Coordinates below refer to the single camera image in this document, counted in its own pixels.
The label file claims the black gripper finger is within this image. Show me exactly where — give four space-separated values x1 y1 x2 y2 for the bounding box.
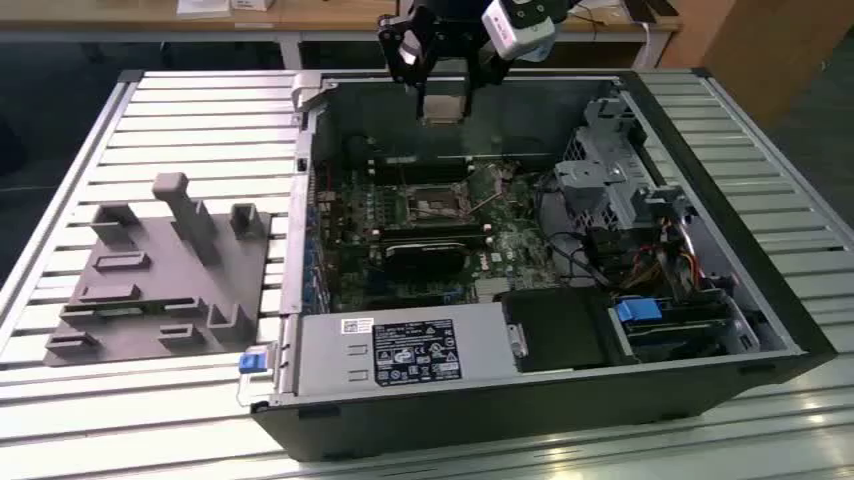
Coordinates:
463 47 510 119
377 4 439 120

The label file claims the CPU with silver top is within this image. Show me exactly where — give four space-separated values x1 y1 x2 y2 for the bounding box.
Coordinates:
426 93 465 126

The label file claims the CPU socket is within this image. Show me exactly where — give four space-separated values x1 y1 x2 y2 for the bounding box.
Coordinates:
398 183 473 227

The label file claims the silver metal drive cage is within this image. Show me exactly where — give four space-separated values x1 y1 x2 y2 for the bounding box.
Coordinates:
553 97 689 231

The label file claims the white cardboard box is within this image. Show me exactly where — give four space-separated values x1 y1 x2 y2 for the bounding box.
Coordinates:
177 0 230 19

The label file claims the green motherboard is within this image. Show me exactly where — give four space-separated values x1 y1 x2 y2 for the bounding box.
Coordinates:
306 162 569 311

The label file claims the black plastic connector block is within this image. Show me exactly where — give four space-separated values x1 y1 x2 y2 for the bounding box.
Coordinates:
584 227 636 281

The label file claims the wooden desk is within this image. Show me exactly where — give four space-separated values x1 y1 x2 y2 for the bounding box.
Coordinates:
0 0 684 71

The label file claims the wooden cabinet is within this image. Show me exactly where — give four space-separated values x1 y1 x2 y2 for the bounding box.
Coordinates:
657 0 854 129

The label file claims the silver finned heatsink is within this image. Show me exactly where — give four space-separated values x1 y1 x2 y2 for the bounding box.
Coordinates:
473 278 513 301

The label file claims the blue disk carrier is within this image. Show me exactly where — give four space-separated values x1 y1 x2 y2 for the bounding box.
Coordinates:
613 297 664 324

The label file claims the black plastic shroud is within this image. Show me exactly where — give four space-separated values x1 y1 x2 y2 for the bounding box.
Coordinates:
499 287 626 374

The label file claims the silver power supply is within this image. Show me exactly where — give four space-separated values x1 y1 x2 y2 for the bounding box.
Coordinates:
293 302 521 399

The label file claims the grey parts rack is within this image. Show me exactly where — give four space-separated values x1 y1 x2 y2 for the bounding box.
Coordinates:
40 172 275 369

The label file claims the silver disk bay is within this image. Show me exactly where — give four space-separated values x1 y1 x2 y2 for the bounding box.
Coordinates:
606 299 762 364

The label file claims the black PC case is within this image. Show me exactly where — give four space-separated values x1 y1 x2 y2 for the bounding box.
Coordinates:
250 67 840 464

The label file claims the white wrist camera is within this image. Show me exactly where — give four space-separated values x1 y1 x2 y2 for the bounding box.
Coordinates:
481 0 560 64

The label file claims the coloured wire bundle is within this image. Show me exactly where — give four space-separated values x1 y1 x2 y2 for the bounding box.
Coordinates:
624 244 709 294

